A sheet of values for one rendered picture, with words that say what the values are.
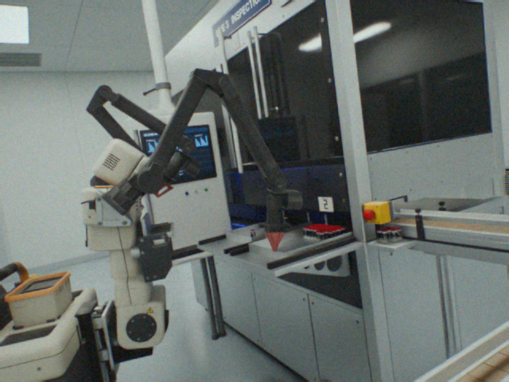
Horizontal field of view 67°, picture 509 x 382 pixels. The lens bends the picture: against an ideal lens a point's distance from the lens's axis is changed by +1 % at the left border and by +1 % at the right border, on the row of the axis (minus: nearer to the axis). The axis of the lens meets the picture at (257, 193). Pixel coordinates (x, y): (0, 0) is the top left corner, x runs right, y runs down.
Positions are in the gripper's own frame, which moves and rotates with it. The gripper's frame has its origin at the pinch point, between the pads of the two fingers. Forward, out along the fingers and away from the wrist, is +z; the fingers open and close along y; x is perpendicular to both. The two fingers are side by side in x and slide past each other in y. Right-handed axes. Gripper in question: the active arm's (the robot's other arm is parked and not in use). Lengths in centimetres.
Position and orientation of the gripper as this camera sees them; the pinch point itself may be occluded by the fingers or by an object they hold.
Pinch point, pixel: (274, 249)
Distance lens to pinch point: 138.4
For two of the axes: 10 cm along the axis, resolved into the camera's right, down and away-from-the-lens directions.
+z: -0.1, 10.0, 0.1
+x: -5.2, -0.1, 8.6
